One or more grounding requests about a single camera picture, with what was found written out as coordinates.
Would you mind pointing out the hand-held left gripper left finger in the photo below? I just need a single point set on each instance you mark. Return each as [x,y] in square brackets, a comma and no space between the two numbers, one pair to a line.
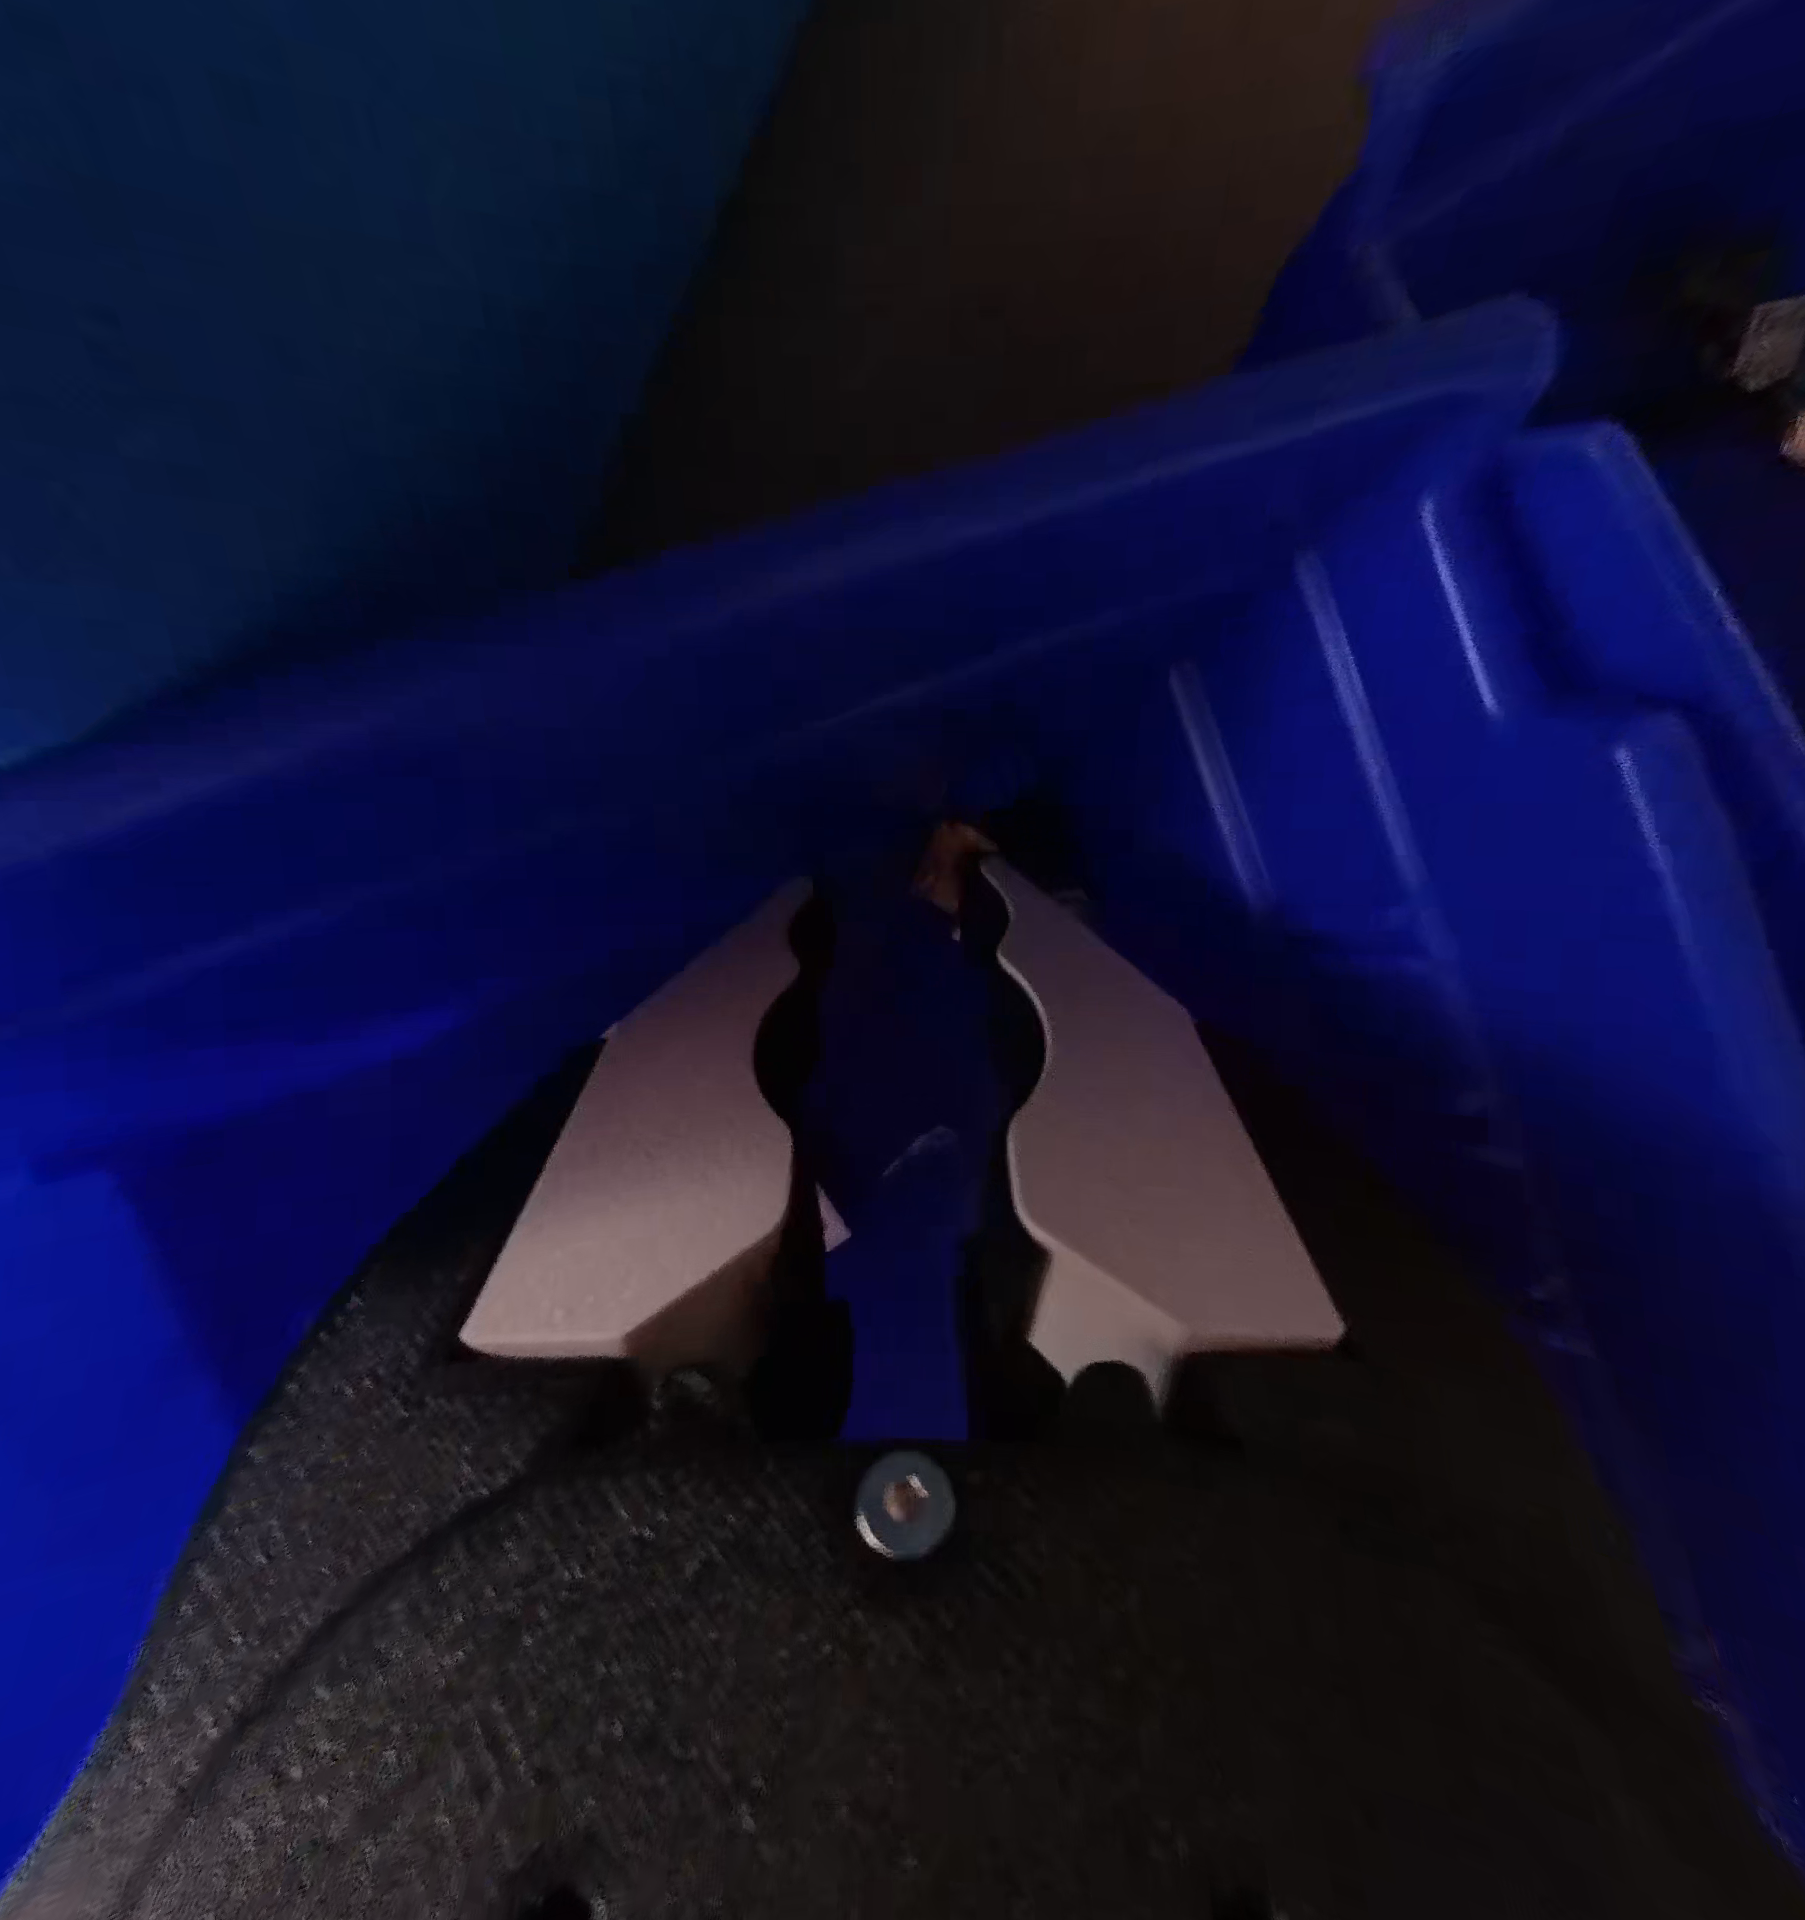
[648,1184]

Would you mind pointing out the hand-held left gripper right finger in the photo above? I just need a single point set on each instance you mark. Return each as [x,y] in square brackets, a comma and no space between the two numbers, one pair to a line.
[1143,1171]

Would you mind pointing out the blue plastic bin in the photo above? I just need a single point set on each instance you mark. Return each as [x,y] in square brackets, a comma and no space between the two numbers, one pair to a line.
[694,705]

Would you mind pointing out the loose toy pieces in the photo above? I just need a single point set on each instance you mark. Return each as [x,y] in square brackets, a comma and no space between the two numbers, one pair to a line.
[1784,338]

